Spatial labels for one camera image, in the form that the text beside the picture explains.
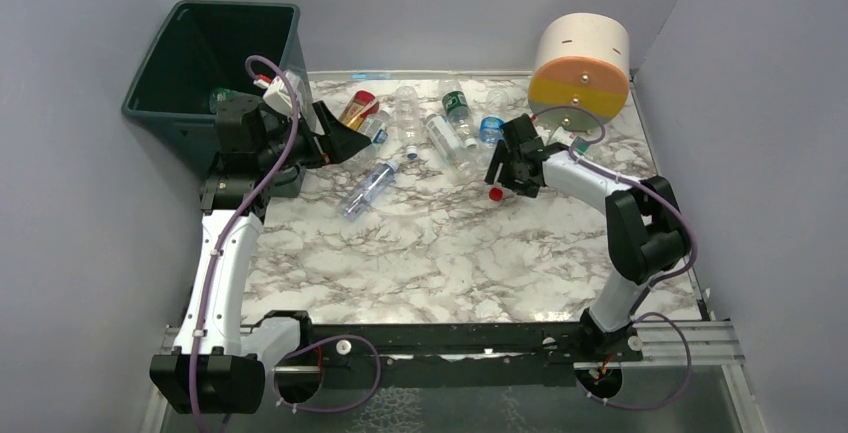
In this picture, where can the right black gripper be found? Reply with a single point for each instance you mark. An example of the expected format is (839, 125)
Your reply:
(515, 165)

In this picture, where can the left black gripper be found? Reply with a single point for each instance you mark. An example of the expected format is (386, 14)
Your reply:
(318, 136)

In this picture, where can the clear bottle red cap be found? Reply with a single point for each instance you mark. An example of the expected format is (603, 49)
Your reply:
(499, 194)

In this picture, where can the clear bottle grey blue label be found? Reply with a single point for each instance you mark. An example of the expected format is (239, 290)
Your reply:
(375, 128)

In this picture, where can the amber bottle red label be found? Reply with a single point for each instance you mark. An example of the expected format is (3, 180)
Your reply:
(362, 104)

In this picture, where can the clear bottle blue label slim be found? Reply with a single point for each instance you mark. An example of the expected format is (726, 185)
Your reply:
(361, 198)

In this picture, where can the green tea bottle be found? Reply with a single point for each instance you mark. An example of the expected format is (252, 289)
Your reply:
(219, 95)

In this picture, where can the orange juice bottle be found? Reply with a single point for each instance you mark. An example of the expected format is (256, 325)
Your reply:
(303, 97)

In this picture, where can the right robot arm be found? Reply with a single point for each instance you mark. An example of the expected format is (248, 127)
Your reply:
(647, 235)

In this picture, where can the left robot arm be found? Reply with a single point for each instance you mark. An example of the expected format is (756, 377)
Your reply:
(233, 205)

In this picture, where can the dark green plastic bin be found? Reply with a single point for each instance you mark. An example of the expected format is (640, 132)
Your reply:
(200, 46)

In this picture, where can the clear bottle blue wrap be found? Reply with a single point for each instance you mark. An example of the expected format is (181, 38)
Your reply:
(495, 108)

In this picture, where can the clear bottle green white label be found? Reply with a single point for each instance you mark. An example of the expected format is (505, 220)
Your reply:
(558, 120)

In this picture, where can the clear unlabelled bottle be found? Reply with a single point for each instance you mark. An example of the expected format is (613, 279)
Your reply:
(409, 123)

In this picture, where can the white cylinder with coloured face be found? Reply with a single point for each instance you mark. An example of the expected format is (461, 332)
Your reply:
(582, 60)

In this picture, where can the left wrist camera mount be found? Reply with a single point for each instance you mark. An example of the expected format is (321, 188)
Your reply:
(271, 95)

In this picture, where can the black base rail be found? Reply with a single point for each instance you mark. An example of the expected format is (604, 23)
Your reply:
(357, 356)

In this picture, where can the aluminium frame rail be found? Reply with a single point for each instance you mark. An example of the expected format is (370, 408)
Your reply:
(660, 344)

